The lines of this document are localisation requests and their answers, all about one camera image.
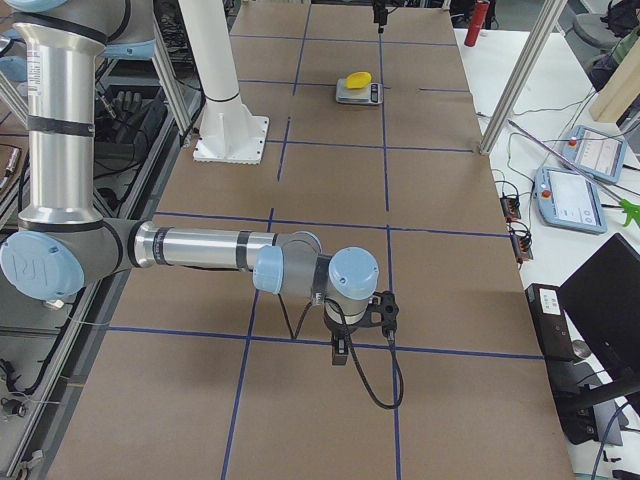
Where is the yellow mango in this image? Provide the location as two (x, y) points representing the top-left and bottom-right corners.
(345, 71), (372, 90)

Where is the teach pendant tablet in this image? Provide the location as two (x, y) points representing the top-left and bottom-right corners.
(561, 125), (627, 184)
(534, 166), (607, 235)

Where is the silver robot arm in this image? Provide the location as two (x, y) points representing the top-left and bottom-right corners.
(1, 1), (379, 365)

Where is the thin metal rod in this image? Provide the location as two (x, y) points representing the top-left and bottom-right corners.
(508, 118), (640, 201)

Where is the red bottle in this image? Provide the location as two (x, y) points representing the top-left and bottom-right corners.
(464, 0), (490, 47)

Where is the orange circuit board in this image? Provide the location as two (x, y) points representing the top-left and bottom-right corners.
(507, 220), (533, 265)
(497, 180), (521, 222)

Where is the near teach pendant tablet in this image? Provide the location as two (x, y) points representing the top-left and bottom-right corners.
(534, 166), (607, 235)

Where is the lower orange circuit board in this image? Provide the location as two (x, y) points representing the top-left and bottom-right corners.
(507, 220), (533, 265)

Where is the wooden beam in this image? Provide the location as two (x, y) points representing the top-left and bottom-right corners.
(589, 41), (640, 123)

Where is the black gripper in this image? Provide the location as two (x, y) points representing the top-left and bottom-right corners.
(324, 308), (359, 366)
(372, 0), (388, 33)

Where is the aluminium frame post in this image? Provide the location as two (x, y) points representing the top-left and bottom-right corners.
(479, 0), (567, 155)

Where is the silver digital kitchen scale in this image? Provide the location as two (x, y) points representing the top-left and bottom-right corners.
(335, 78), (384, 105)

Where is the black mini computer box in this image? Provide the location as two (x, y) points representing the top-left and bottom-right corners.
(525, 283), (581, 363)

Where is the upper orange circuit board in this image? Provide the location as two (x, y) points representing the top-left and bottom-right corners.
(497, 180), (521, 222)

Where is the far teach pendant tablet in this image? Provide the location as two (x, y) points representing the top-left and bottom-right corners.
(561, 125), (627, 184)

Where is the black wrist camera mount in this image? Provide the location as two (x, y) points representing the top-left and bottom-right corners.
(358, 291), (399, 340)

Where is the green plastic clamp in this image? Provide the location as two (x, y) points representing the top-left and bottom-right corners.
(618, 199), (640, 227)

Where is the black monitor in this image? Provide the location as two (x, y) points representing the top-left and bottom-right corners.
(559, 233), (639, 379)

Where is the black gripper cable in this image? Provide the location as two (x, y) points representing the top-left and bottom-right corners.
(279, 294), (405, 411)

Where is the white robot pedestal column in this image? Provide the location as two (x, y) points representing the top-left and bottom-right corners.
(179, 0), (269, 165)

